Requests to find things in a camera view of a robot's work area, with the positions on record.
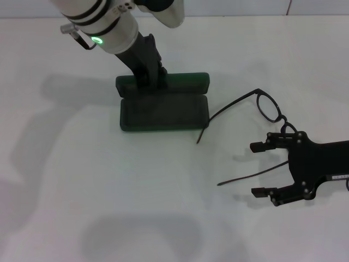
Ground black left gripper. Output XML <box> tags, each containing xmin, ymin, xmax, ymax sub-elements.
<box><xmin>114</xmin><ymin>33</ymin><xmax>169</xmax><ymax>90</ymax></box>

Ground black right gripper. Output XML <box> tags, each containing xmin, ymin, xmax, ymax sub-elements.
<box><xmin>249</xmin><ymin>132</ymin><xmax>349</xmax><ymax>207</ymax></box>

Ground green glasses case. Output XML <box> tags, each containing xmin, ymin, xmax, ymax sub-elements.
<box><xmin>115</xmin><ymin>72</ymin><xmax>210</xmax><ymax>134</ymax></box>

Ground black glasses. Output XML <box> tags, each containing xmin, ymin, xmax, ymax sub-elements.
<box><xmin>196</xmin><ymin>88</ymin><xmax>298</xmax><ymax>187</ymax></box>

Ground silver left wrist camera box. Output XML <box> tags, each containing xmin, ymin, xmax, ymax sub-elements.
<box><xmin>135</xmin><ymin>0</ymin><xmax>186</xmax><ymax>29</ymax></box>

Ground left gripper cable with connector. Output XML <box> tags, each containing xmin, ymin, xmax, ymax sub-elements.
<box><xmin>60</xmin><ymin>23</ymin><xmax>97</xmax><ymax>51</ymax></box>

